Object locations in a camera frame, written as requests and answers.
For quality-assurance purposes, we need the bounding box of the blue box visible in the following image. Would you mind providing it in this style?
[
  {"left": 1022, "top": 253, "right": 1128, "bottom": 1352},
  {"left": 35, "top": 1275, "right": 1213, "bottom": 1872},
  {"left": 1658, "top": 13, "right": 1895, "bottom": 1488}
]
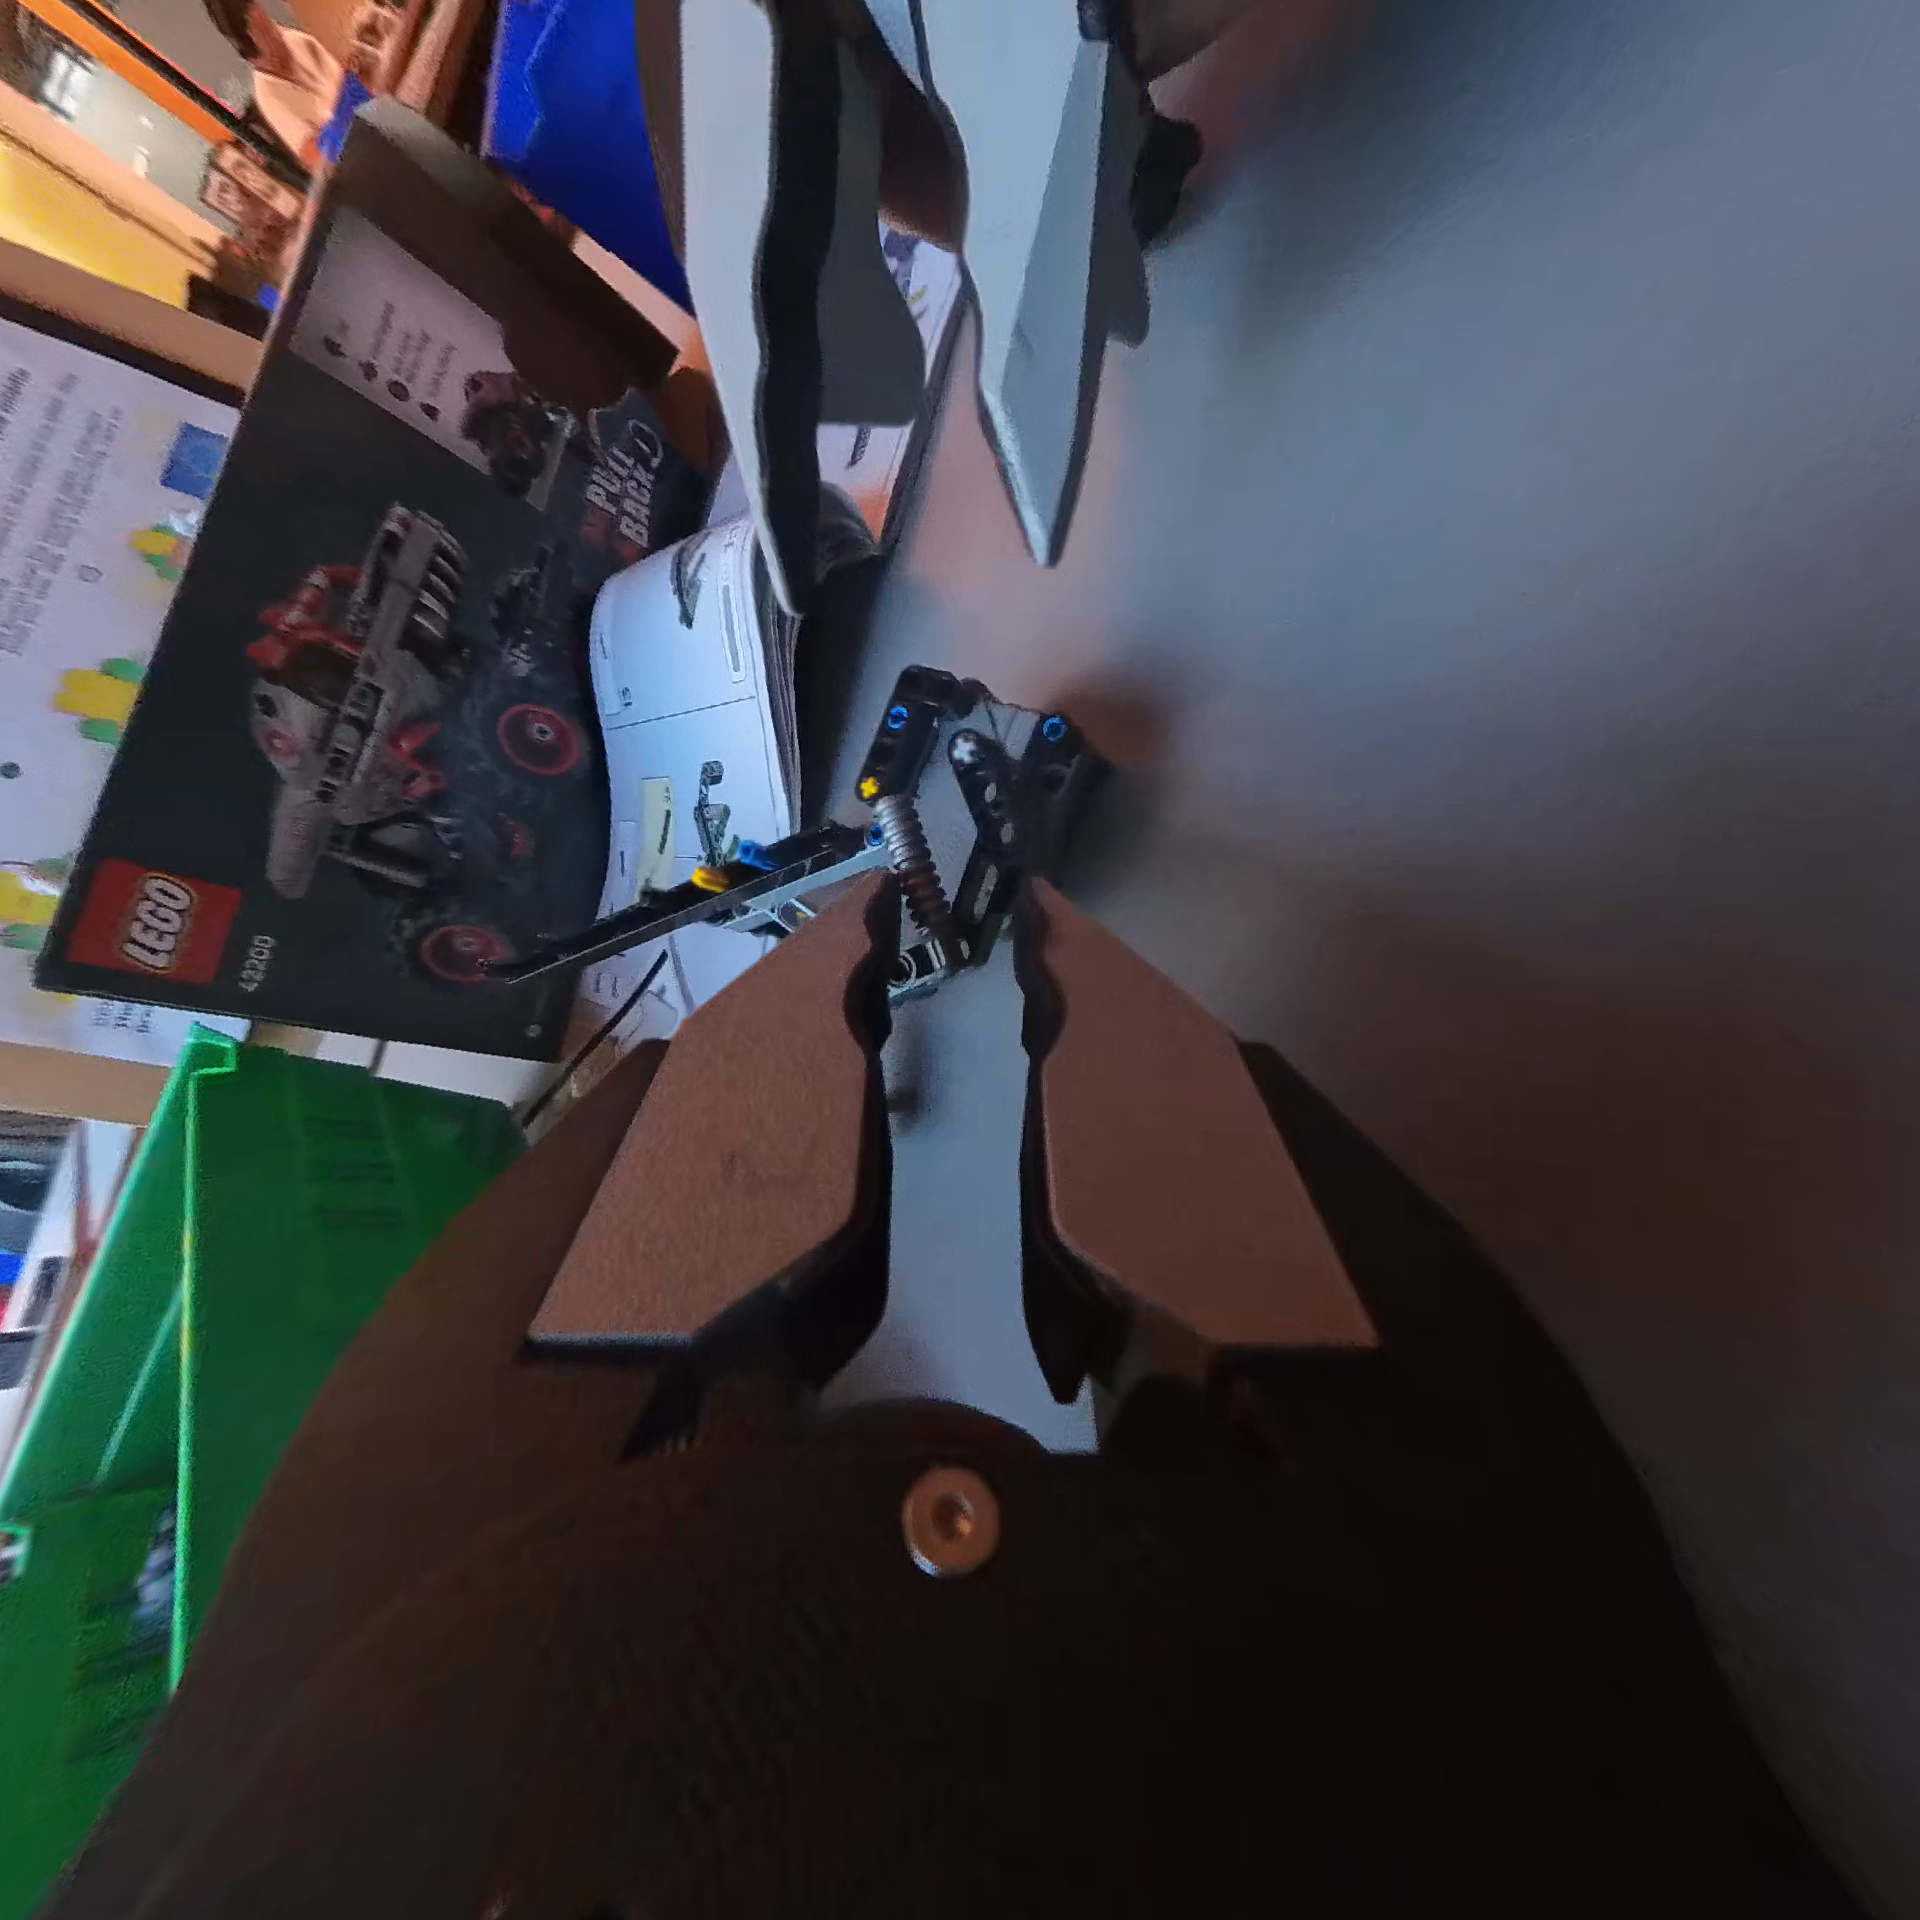
[{"left": 482, "top": 0, "right": 702, "bottom": 312}]

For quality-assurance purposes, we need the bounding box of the white printed poster board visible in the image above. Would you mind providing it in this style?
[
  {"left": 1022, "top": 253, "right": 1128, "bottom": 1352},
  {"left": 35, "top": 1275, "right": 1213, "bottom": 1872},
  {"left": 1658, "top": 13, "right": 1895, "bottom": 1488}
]
[{"left": 0, "top": 297, "right": 251, "bottom": 1054}]

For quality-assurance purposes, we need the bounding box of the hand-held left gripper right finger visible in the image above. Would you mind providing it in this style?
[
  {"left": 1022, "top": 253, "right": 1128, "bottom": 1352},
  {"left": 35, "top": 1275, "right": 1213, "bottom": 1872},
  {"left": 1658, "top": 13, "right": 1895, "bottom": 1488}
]
[{"left": 1013, "top": 878, "right": 1380, "bottom": 1408}]

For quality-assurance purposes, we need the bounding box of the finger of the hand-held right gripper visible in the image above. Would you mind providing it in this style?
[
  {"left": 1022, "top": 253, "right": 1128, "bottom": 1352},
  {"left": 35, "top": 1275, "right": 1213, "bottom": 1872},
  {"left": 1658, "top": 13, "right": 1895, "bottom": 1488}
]
[
  {"left": 973, "top": 0, "right": 1202, "bottom": 571},
  {"left": 679, "top": 0, "right": 967, "bottom": 618}
]

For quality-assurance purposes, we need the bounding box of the black grey lego chassis assembly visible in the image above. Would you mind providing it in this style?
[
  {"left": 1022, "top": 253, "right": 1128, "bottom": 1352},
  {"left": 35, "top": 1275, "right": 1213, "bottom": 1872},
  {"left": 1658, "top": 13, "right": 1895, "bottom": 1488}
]
[{"left": 504, "top": 662, "right": 1115, "bottom": 1001}]

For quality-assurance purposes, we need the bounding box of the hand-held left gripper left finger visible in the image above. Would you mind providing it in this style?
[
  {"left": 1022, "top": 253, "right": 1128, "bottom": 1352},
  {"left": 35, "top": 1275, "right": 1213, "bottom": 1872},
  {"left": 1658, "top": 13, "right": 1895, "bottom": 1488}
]
[{"left": 525, "top": 868, "right": 901, "bottom": 1391}]

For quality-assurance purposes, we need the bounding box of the brown cardboard box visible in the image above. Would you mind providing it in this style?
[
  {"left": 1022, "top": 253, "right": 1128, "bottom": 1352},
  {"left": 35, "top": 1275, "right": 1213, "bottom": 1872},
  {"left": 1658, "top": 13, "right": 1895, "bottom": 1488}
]
[{"left": 225, "top": 0, "right": 505, "bottom": 169}]

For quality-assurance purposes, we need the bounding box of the green box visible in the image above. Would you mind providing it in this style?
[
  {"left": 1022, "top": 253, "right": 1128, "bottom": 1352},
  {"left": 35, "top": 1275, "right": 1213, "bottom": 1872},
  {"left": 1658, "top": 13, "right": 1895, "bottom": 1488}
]
[{"left": 0, "top": 1025, "right": 529, "bottom": 1920}]

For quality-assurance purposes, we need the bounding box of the white instruction booklet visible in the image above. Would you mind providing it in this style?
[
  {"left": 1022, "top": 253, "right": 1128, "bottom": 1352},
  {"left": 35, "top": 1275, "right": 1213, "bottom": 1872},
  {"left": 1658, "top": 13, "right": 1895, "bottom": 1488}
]
[{"left": 586, "top": 517, "right": 888, "bottom": 1025}]

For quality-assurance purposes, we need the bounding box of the black lego set box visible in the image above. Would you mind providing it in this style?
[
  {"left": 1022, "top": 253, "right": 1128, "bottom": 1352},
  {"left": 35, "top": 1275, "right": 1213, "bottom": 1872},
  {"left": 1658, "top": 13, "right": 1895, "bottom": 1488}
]
[{"left": 34, "top": 97, "right": 726, "bottom": 1067}]

